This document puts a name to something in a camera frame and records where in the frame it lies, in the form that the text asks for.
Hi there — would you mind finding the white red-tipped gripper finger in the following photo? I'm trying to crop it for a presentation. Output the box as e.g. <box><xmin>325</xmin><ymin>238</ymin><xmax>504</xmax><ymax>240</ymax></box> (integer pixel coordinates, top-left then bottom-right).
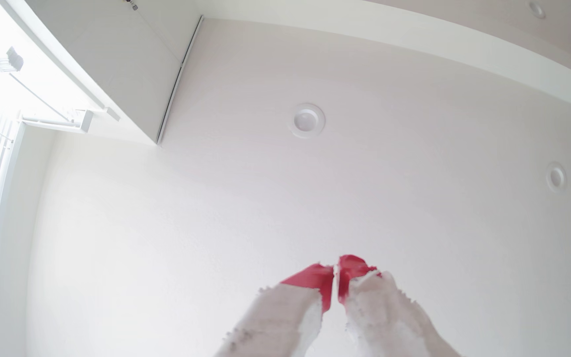
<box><xmin>337</xmin><ymin>254</ymin><xmax>462</xmax><ymax>357</ymax></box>
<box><xmin>214</xmin><ymin>263</ymin><xmax>335</xmax><ymax>357</ymax></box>

